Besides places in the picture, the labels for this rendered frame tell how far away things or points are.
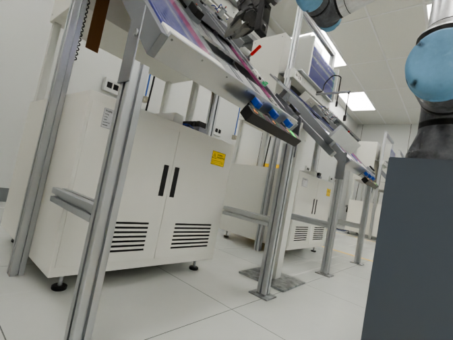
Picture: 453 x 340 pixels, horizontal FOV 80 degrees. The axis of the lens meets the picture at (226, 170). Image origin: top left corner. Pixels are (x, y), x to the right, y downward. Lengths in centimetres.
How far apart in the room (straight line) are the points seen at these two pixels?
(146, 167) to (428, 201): 82
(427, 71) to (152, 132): 80
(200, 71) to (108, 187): 38
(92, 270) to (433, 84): 75
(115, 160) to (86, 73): 215
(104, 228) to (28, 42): 215
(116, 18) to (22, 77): 133
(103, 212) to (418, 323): 67
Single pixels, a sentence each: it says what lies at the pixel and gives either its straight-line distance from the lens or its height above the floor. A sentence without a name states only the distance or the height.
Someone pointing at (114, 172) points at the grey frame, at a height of 40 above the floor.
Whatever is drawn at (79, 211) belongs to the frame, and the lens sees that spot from 71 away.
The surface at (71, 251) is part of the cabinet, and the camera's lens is 96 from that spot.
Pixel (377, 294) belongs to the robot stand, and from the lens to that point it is 73.
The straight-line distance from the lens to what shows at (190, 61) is 75.
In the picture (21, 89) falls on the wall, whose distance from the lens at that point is 257.
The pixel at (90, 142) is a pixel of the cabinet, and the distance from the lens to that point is 92.
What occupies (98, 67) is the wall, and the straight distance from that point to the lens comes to 279.
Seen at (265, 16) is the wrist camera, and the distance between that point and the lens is 106.
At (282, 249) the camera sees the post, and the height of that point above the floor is 16.
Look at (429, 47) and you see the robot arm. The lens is 67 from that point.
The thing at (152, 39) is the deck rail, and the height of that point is 71.
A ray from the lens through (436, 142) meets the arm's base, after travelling 75.
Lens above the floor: 41
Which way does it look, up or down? 4 degrees up
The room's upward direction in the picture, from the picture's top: 11 degrees clockwise
